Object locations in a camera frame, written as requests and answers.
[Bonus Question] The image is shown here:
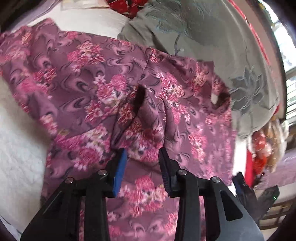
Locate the purple pink floral garment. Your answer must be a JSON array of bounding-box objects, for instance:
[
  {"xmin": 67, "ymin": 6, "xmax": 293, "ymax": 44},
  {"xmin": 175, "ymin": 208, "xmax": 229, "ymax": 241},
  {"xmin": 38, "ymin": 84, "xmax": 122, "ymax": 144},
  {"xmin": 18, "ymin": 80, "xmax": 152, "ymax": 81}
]
[{"xmin": 1, "ymin": 19, "xmax": 236, "ymax": 240}]

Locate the red plush toy pile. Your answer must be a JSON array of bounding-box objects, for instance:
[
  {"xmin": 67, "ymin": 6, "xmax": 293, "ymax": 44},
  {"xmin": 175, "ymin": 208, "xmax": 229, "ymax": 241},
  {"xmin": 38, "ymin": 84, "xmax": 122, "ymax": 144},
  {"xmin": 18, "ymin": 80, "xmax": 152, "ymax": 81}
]
[{"xmin": 248, "ymin": 116, "xmax": 290, "ymax": 187}]

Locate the white quilted bed cover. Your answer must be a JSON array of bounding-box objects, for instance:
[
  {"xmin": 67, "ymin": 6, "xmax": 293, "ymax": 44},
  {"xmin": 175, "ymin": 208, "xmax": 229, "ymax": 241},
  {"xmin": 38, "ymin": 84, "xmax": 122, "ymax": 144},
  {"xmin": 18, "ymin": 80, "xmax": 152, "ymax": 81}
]
[{"xmin": 1, "ymin": 4, "xmax": 129, "ymax": 237}]

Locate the window with bars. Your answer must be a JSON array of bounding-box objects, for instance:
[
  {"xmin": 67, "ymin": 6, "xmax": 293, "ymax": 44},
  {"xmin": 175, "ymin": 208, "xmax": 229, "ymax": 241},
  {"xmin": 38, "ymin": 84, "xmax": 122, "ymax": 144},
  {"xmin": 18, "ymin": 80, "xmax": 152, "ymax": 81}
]
[{"xmin": 266, "ymin": 1, "xmax": 295, "ymax": 126}]

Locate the grey floral embroidered pillow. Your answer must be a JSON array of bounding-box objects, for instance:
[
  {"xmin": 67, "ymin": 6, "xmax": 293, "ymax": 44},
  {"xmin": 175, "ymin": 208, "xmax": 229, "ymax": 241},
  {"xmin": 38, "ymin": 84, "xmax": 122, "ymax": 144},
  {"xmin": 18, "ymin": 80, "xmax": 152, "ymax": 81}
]
[{"xmin": 118, "ymin": 1, "xmax": 279, "ymax": 139}]

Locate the red patterned bedding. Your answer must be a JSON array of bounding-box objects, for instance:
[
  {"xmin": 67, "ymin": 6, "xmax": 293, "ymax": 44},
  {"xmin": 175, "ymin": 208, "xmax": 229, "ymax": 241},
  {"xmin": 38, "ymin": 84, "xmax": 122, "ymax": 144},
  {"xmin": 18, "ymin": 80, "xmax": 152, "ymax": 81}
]
[{"xmin": 106, "ymin": 0, "xmax": 148, "ymax": 19}]

